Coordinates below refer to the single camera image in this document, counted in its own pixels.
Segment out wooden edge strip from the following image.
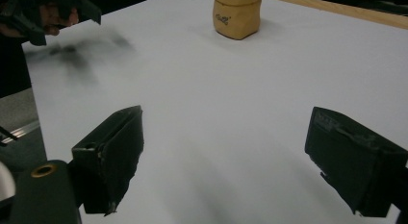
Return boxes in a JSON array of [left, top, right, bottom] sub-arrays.
[[262, 0, 408, 31]]

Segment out metal rail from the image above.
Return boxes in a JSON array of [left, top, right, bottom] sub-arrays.
[[0, 119, 41, 145]]

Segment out white object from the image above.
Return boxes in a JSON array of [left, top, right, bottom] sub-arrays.
[[0, 161, 16, 203]]

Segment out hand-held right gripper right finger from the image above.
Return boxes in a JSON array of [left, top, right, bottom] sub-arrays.
[[304, 106, 408, 218]]

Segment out tan pouch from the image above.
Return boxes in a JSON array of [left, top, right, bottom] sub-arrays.
[[213, 0, 263, 41]]

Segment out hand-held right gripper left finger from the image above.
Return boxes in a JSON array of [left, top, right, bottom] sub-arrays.
[[68, 105, 145, 216]]

